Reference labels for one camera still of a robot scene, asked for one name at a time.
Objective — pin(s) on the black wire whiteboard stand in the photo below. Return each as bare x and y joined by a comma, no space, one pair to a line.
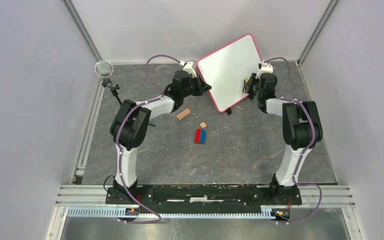
229,110

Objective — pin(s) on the yellow whiteboard eraser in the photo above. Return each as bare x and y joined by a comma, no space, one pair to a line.
246,86

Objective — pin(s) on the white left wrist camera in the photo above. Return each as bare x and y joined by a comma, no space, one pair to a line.
189,67

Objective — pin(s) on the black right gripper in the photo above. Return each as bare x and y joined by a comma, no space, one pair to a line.
247,86

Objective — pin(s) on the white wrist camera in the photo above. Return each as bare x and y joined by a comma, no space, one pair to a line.
263,68
189,67

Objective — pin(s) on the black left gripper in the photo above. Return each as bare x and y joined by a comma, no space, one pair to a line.
201,87

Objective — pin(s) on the small wooden cube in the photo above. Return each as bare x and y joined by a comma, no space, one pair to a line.
203,125

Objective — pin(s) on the aluminium corner profile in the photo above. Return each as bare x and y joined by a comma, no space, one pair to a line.
81,27
326,15

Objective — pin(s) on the long wooden block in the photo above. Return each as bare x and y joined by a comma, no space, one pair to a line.
183,114

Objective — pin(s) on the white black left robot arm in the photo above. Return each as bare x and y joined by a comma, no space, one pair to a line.
131,123

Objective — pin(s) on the blue toy brick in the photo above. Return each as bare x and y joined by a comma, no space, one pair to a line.
202,136

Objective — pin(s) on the left aluminium corner profile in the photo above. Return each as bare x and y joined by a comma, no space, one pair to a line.
81,27

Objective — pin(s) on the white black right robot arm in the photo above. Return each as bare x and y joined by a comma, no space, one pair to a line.
301,129

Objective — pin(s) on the aluminium rail frame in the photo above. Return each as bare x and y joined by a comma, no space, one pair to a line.
94,201

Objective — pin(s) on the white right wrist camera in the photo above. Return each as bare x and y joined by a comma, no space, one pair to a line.
263,68

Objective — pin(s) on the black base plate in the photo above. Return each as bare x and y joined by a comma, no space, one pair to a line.
198,198

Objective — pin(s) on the red toy brick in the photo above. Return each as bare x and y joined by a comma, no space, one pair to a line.
197,139

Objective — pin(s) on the silver mesh microphone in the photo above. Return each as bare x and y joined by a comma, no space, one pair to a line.
104,68

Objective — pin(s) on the pink framed whiteboard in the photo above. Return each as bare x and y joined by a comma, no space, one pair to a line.
226,69

